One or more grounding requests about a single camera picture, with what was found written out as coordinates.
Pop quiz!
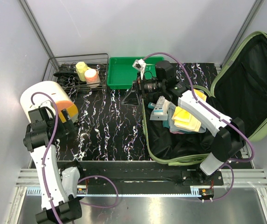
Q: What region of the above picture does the white orange cylindrical container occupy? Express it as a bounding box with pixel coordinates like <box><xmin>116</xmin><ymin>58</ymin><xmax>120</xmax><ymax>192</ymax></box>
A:
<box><xmin>20</xmin><ymin>81</ymin><xmax>79</xmax><ymax>123</ymax></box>

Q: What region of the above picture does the yellow plastic bottle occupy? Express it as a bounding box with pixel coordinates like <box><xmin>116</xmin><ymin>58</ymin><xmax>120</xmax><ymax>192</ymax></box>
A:
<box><xmin>75</xmin><ymin>62</ymin><xmax>88</xmax><ymax>82</ymax></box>

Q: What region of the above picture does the black wire rack basket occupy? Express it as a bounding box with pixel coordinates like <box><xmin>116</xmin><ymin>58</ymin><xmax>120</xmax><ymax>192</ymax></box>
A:
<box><xmin>42</xmin><ymin>53</ymin><xmax>109</xmax><ymax>92</ymax></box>

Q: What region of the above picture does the yellow towel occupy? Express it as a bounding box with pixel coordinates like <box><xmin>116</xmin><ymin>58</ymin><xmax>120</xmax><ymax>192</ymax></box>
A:
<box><xmin>171</xmin><ymin>88</ymin><xmax>207</xmax><ymax>133</ymax></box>

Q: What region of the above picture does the teal folded cloth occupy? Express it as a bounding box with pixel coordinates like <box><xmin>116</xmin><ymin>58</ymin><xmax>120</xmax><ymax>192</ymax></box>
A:
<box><xmin>163</xmin><ymin>119</ymin><xmax>174</xmax><ymax>130</ymax></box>

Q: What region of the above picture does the grey folded cloth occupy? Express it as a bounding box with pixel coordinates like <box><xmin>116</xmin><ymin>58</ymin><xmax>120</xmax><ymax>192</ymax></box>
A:
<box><xmin>168</xmin><ymin>106</ymin><xmax>206</xmax><ymax>133</ymax></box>

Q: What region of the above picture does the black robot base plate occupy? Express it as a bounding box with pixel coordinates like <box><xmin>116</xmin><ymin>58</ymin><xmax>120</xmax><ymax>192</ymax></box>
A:
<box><xmin>79</xmin><ymin>161</ymin><xmax>224</xmax><ymax>187</ymax></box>

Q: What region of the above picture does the green hard-shell suitcase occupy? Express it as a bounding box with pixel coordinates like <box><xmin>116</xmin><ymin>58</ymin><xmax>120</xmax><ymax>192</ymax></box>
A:
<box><xmin>133</xmin><ymin>31</ymin><xmax>267</xmax><ymax>174</ymax></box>

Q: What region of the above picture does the white blue packet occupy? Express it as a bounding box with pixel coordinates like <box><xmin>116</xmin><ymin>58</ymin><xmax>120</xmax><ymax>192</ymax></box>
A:
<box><xmin>150</xmin><ymin>96</ymin><xmax>171</xmax><ymax>121</ymax></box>

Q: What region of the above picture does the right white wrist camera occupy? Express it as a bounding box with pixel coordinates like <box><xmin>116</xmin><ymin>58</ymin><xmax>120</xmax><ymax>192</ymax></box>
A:
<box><xmin>132</xmin><ymin>59</ymin><xmax>147</xmax><ymax>79</ymax></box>

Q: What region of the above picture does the pink foam cup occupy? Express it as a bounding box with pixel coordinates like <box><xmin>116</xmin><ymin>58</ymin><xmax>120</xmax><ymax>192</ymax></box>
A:
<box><xmin>84</xmin><ymin>69</ymin><xmax>101</xmax><ymax>88</ymax></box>

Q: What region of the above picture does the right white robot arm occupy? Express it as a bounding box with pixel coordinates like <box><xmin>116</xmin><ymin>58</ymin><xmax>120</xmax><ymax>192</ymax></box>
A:
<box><xmin>122</xmin><ymin>59</ymin><xmax>245</xmax><ymax>185</ymax></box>

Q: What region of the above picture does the teal toothbrush tube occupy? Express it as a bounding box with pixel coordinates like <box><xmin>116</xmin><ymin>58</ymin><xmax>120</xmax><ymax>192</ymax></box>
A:
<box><xmin>148</xmin><ymin>102</ymin><xmax>156</xmax><ymax>110</ymax></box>

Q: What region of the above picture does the green plastic tray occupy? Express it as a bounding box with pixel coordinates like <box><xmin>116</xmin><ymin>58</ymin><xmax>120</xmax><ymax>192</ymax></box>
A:
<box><xmin>107</xmin><ymin>56</ymin><xmax>164</xmax><ymax>90</ymax></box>

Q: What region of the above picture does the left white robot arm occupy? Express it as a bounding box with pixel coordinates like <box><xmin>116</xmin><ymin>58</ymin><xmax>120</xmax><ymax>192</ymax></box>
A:
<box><xmin>23</xmin><ymin>106</ymin><xmax>85</xmax><ymax>224</ymax></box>

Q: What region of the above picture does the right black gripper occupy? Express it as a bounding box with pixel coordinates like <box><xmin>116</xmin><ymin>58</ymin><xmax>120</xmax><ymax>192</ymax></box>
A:
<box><xmin>122</xmin><ymin>72</ymin><xmax>165</xmax><ymax>106</ymax></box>

